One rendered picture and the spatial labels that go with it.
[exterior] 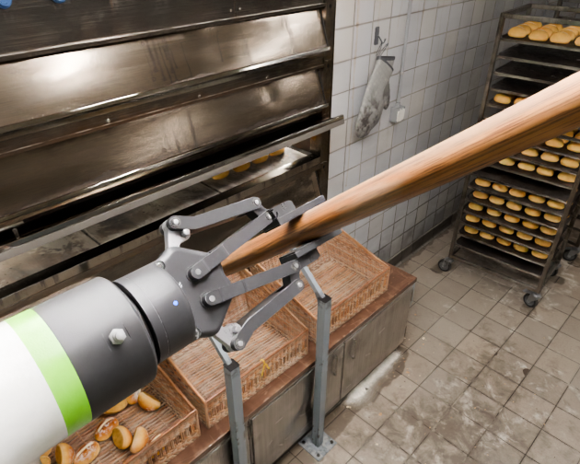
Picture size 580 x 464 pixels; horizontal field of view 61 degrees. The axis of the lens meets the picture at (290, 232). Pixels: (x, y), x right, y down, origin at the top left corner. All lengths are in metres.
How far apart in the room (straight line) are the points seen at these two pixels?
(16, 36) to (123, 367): 1.35
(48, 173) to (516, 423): 2.49
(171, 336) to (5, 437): 0.12
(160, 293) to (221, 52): 1.65
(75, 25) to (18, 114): 0.31
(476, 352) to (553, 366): 0.43
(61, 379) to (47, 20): 1.39
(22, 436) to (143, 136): 1.57
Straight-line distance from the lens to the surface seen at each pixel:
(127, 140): 1.83
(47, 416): 0.36
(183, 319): 0.39
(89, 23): 1.71
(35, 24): 1.65
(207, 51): 1.95
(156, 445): 1.87
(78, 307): 0.37
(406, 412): 2.85
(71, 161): 1.76
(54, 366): 0.35
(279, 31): 2.19
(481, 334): 3.39
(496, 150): 0.35
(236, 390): 1.79
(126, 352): 0.37
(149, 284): 0.39
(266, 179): 2.32
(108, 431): 2.06
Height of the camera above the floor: 2.22
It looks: 33 degrees down
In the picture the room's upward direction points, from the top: straight up
